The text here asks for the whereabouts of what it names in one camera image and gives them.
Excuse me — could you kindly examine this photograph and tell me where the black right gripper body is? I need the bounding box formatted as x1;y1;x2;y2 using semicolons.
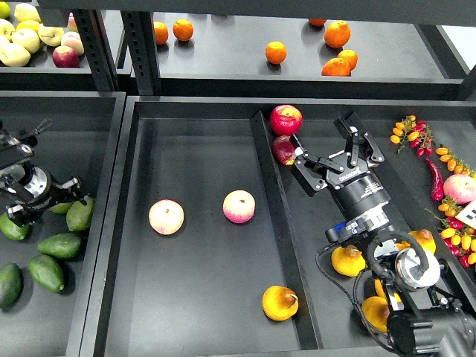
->
292;133;390;221

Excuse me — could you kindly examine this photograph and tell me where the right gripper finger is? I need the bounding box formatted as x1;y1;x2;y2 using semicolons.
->
334;116;362;167
289;134;344;173

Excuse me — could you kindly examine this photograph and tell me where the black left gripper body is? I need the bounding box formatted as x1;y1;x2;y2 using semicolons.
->
4;175;86;227

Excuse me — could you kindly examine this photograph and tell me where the dark green avocado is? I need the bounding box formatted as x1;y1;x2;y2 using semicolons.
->
37;233;82;260

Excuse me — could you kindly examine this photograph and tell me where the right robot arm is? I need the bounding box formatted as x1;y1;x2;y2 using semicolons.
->
290;115;475;356

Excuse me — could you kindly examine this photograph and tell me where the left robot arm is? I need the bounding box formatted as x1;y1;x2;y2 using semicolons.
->
1;119;87;227

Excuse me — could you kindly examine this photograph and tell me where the green avocado in left tray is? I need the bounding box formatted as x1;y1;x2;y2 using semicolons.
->
28;254;65;293

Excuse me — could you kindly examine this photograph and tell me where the dark red apple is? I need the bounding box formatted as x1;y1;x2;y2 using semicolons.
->
271;135;295;167

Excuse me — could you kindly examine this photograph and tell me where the bright red apple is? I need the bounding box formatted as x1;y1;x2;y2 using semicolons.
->
270;104;303;136

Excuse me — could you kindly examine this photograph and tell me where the black left tray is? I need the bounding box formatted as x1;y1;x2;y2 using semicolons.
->
1;91;125;356

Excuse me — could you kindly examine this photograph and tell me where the black tray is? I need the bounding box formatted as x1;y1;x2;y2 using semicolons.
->
78;95;476;357
1;91;125;356

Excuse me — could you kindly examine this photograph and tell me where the red chili pepper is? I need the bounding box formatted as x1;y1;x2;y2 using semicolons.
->
425;158;445;202

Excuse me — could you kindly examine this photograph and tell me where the pink apple centre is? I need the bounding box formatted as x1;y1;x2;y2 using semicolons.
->
222;190;255;224

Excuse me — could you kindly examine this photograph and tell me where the pink apple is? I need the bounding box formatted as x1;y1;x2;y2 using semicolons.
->
222;190;255;224
443;174;475;205
149;199;184;235

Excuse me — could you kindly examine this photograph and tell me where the pink apple right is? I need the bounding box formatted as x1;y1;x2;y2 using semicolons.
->
443;174;475;205

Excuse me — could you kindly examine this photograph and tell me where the orange on shelf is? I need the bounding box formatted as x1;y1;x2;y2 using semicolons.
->
265;41;287;65

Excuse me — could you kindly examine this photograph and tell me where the black middle tray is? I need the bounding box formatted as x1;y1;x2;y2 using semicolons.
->
78;95;476;357

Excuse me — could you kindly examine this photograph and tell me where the red apple on shelf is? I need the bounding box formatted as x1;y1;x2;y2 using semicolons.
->
52;45;80;68

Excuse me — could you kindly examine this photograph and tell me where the pink apple left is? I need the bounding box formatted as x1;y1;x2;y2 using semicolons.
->
149;199;184;235

